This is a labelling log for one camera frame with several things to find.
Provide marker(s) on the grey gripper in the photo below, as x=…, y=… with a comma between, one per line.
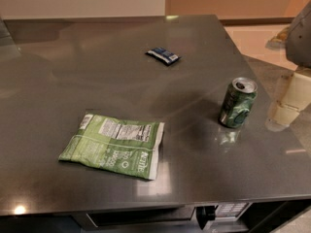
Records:
x=299, y=39

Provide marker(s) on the green soda can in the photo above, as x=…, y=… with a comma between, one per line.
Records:
x=239, y=99

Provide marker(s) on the blue rxbar blueberry wrapper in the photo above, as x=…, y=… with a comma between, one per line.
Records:
x=163, y=55

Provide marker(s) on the green chip bag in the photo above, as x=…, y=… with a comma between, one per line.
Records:
x=121, y=146

